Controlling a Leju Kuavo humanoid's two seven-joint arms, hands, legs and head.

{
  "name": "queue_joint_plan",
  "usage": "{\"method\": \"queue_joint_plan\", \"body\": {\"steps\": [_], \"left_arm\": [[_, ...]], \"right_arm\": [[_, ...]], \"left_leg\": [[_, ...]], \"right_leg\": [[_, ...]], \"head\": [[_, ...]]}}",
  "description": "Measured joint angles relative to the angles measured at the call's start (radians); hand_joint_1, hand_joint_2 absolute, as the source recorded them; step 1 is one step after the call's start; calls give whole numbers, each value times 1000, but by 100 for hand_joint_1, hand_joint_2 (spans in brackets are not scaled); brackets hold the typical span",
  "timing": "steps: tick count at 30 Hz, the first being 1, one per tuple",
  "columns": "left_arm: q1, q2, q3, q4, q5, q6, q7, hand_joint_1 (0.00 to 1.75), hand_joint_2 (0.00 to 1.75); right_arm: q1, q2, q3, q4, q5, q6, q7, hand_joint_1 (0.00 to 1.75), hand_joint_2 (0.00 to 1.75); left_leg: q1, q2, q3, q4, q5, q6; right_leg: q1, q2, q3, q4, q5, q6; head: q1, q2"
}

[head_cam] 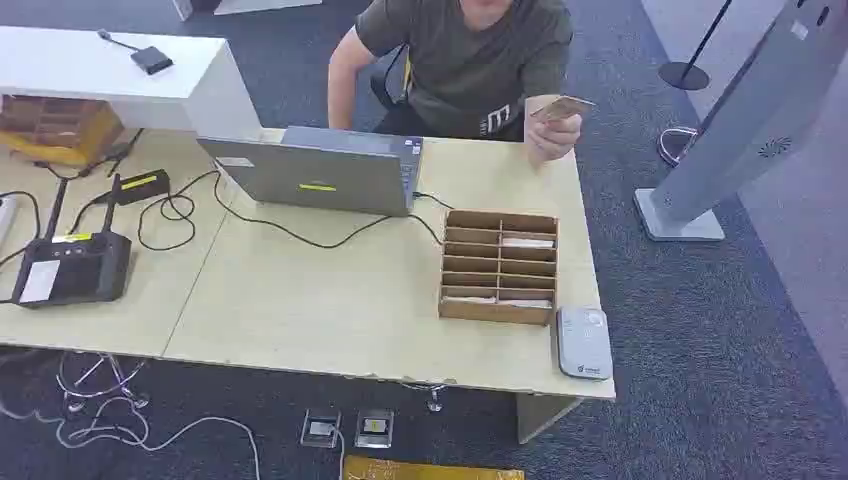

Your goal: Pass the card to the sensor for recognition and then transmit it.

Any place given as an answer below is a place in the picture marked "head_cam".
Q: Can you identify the tan card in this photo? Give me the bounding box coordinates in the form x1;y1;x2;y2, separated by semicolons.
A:
530;95;596;123

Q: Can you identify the wooden card box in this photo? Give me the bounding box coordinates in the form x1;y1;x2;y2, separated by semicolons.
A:
437;209;560;327

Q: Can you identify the grey laptop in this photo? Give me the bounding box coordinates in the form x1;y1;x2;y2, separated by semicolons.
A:
196;125;425;219

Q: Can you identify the black office chair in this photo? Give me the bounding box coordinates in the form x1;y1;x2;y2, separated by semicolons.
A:
368;43;413;111

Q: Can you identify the person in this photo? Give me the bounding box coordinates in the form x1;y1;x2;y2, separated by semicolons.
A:
326;0;584;168

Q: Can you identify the white card reader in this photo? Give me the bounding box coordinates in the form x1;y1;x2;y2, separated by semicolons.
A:
554;305;615;382

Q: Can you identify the floor socket box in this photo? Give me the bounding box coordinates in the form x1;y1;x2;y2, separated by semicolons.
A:
353;408;396;450
299;408;342;450

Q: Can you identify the yellow floor plate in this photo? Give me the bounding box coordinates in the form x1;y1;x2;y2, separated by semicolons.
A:
341;454;526;480

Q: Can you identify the silver stanchion base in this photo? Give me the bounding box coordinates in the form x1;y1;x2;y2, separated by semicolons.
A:
656;125;701;168

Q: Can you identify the black power adapter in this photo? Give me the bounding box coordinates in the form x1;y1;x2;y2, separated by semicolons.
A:
112;168;172;207

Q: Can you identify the grey usb hub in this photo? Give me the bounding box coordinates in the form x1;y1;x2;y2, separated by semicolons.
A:
129;45;176;77

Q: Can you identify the white cabinet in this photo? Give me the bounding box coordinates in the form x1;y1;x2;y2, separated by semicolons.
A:
0;25;264;142

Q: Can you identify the grey kiosk stand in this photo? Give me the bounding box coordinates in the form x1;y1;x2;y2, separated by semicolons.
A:
633;0;848;243

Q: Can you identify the black router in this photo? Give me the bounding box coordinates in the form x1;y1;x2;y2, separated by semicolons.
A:
11;174;133;309

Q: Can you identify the brown wooden crate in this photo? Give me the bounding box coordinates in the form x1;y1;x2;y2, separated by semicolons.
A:
0;94;125;167

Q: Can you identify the white power strip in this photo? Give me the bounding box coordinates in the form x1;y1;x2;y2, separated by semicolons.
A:
0;194;19;248

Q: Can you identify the black power cable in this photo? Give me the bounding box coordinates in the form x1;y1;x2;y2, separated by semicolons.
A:
68;169;456;253

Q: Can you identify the black stanchion post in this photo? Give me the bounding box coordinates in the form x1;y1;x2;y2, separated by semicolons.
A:
657;0;734;92

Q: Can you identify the white floor cable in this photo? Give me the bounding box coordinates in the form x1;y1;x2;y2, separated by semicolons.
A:
0;351;262;480

